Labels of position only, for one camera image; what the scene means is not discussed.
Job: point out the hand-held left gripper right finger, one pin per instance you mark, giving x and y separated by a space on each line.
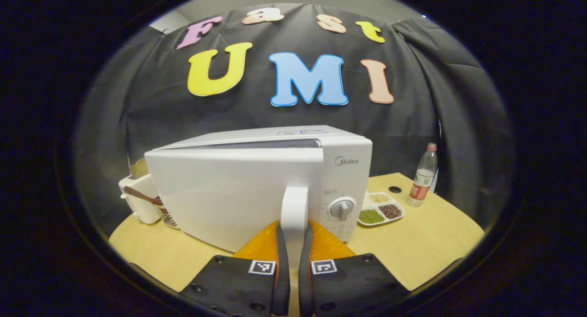
305 285

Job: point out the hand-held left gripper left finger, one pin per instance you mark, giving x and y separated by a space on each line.
282 280

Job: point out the white microwave oven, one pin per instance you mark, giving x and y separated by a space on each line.
229 193

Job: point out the white divided dish of beans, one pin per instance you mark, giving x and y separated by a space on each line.
380 209

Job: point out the metal mesh basket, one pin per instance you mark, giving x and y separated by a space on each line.
167 218

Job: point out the black table grommet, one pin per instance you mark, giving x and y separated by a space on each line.
395 189

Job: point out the white toaster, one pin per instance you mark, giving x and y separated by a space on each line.
142 212

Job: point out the clear bottle with red label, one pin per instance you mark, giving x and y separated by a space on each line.
423 179

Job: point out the brown wooden spoon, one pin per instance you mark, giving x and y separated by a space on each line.
142 197

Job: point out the brown bread slice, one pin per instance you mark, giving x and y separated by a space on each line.
138 169

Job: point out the black backdrop cloth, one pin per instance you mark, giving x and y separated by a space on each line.
412 119

